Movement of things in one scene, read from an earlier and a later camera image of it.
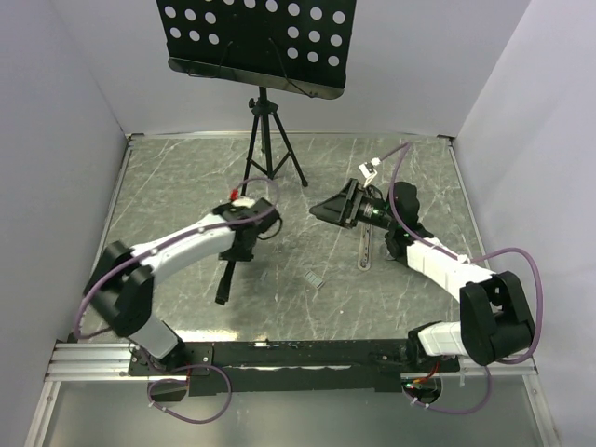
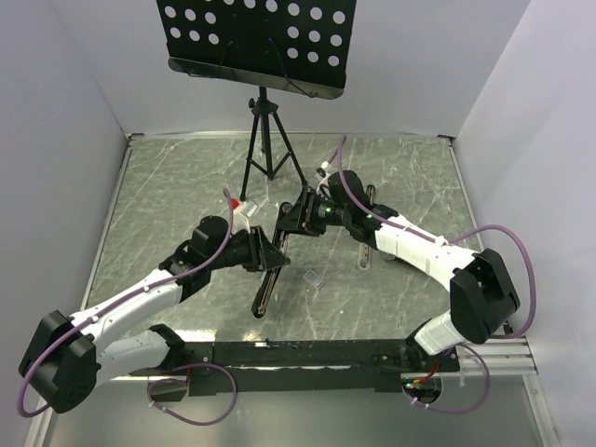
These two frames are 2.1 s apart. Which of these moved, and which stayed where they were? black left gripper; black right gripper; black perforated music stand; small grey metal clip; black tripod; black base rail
Moved: black left gripper; black right gripper
Stayed: black base rail; black tripod; black perforated music stand; small grey metal clip
